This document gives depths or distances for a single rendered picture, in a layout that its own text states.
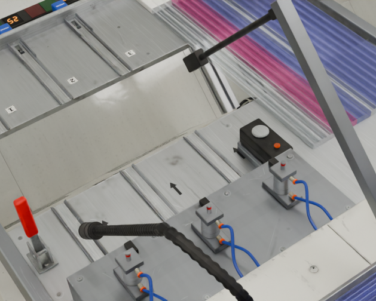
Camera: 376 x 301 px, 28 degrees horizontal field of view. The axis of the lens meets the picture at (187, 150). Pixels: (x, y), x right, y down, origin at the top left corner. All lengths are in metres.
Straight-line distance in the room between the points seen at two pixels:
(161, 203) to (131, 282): 0.19
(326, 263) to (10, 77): 0.64
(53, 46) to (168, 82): 0.89
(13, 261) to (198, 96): 1.29
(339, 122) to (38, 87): 0.60
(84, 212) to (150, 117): 1.12
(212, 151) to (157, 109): 1.07
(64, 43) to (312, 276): 0.66
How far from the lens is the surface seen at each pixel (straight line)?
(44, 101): 1.21
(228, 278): 0.54
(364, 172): 0.79
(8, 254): 1.00
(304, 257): 0.86
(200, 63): 0.98
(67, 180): 2.05
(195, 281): 0.87
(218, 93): 1.86
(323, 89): 0.78
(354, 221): 0.90
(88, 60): 1.27
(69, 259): 0.99
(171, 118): 2.15
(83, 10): 1.37
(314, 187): 0.96
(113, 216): 1.02
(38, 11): 1.42
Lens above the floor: 2.01
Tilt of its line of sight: 69 degrees down
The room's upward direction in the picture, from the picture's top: 74 degrees clockwise
